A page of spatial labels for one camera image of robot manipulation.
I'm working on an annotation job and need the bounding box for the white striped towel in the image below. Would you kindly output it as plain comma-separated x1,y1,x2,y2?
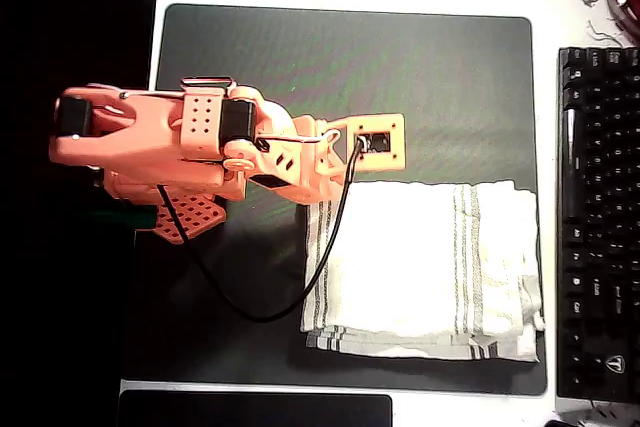
298,178,547,365

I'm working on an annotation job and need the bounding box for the black desk mat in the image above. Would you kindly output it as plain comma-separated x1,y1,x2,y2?
121,2,549,397

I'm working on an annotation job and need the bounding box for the dark green clamp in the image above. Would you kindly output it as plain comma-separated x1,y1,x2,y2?
87,205,158,231

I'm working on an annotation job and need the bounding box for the black flat pad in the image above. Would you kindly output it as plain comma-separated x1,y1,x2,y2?
117,389,394,427

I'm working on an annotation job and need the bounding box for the black keyboard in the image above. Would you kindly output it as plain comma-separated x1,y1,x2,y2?
556,45,640,404

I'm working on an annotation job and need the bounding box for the orange camera mount plate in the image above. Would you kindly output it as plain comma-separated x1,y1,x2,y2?
319,112,407,172

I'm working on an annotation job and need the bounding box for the black camera cable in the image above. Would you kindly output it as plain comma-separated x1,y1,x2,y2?
155,138,366,324

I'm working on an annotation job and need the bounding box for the loose thin wire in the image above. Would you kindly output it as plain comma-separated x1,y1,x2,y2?
585,18,627,49

